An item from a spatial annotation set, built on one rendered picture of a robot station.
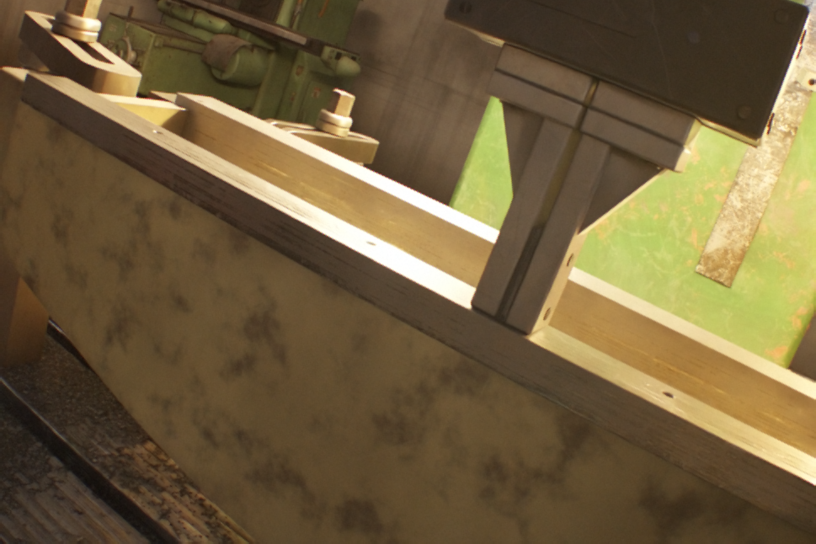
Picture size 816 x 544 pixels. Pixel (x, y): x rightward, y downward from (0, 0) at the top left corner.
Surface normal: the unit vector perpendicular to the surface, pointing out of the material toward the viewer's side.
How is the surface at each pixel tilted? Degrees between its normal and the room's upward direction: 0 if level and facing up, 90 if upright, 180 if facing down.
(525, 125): 90
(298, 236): 90
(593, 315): 90
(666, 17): 90
